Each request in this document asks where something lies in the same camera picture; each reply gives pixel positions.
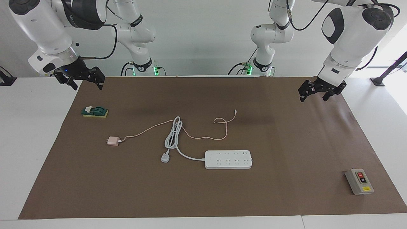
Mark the black base cable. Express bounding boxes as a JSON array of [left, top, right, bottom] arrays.
[[120, 62, 134, 77], [227, 48, 258, 76]]

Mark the pink charging cable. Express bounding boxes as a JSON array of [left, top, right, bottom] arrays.
[[118, 109, 238, 142]]

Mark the black clamp mount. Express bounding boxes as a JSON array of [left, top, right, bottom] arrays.
[[0, 66, 17, 86]]

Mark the black stand with foot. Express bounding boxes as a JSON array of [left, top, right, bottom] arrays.
[[370, 51, 407, 87]]

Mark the white power cord with plug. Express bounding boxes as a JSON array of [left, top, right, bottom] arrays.
[[161, 116, 206, 163]]

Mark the grey on-off switch box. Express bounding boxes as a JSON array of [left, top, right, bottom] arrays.
[[345, 169, 375, 195]]

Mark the white power strip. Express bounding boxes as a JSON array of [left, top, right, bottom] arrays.
[[204, 150, 253, 170]]

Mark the green knife switch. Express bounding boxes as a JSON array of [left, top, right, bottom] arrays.
[[81, 106, 109, 118]]

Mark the brown table mat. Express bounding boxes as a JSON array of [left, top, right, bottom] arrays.
[[17, 76, 407, 220]]

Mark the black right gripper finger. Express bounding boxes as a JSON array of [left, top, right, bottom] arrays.
[[86, 67, 106, 90], [53, 72, 79, 91]]

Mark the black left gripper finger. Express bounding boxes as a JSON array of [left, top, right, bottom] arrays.
[[322, 81, 347, 102], [298, 80, 318, 103]]

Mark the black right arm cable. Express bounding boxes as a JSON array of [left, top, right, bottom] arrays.
[[78, 24, 118, 61]]

